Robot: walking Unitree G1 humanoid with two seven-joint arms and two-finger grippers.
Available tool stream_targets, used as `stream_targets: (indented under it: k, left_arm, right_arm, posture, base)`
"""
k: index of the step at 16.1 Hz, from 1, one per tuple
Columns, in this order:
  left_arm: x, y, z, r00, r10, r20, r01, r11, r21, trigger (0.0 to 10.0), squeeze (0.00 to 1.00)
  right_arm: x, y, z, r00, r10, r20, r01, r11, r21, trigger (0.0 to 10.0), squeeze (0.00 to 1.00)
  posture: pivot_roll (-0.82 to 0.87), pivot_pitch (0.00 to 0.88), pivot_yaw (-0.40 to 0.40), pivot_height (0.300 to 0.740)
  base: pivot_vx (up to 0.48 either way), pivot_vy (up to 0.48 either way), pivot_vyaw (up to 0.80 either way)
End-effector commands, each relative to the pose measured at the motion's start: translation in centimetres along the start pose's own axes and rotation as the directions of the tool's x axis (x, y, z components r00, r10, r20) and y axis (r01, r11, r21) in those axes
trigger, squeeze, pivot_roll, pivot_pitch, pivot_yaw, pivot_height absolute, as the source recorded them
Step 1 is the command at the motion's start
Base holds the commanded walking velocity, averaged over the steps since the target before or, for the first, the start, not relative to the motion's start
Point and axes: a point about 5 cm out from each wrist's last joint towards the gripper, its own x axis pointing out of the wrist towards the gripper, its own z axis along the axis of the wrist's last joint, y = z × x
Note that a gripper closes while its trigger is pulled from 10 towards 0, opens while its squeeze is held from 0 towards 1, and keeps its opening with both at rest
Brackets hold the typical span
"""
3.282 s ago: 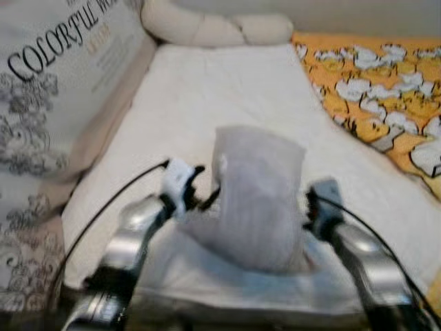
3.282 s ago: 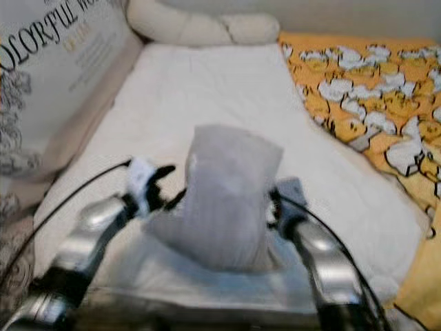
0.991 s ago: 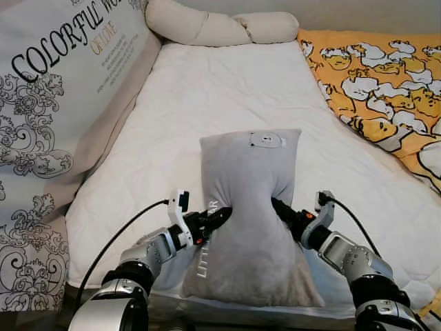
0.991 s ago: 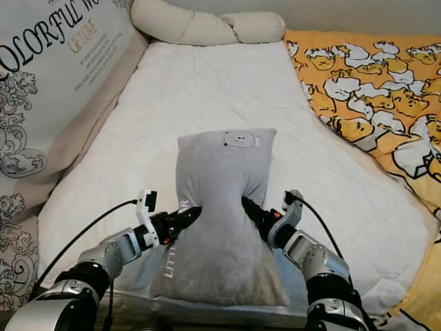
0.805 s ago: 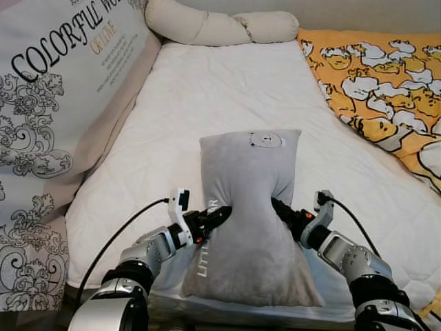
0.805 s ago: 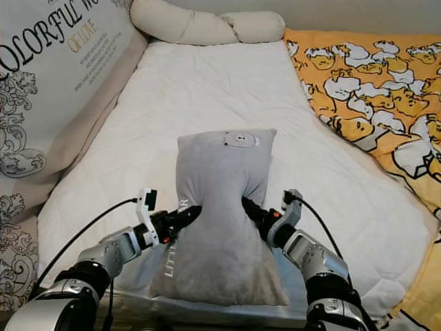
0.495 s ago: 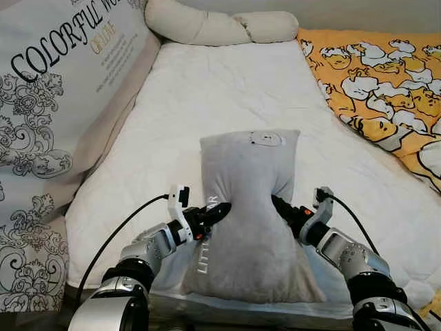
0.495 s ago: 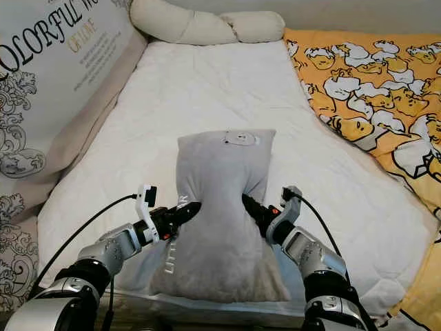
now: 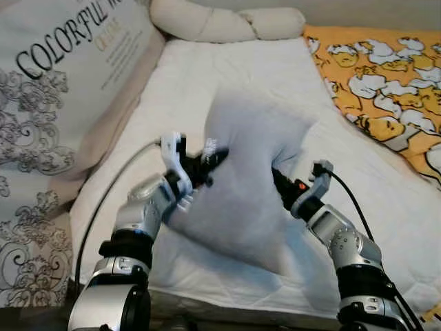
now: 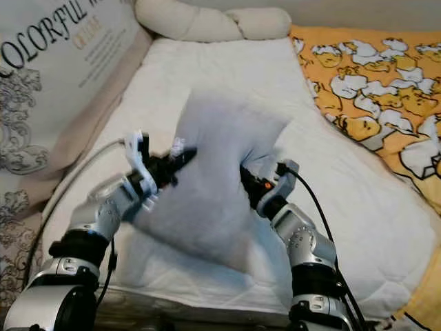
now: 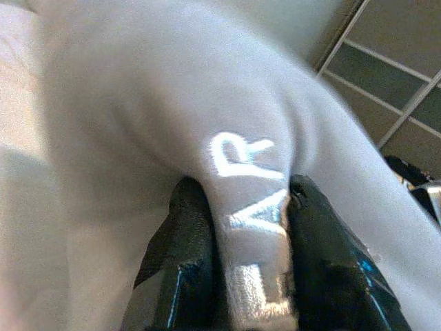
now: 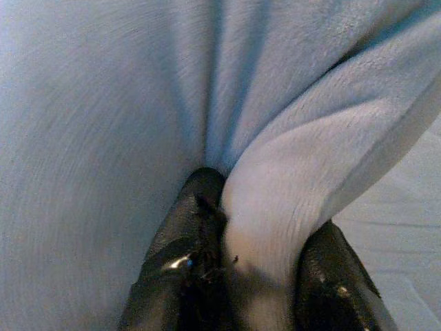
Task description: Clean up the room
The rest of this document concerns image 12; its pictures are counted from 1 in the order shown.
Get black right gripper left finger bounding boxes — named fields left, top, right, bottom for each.
left=119, top=167, right=242, bottom=331

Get white quilted mattress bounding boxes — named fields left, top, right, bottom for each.
left=330, top=113, right=441, bottom=331

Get yellow cartoon print blanket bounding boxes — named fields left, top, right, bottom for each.
left=0, top=0, right=441, bottom=331

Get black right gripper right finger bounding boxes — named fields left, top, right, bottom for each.
left=294, top=220, right=397, bottom=331

